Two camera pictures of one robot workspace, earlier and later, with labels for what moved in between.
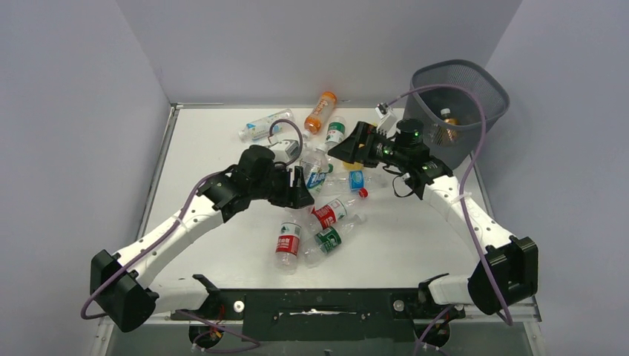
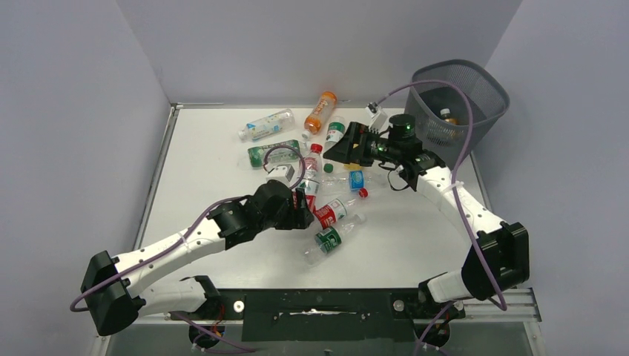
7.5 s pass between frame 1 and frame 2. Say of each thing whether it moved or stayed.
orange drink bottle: stayed
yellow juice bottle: stayed
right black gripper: stayed
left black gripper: moved
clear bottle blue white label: stayed
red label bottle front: moved
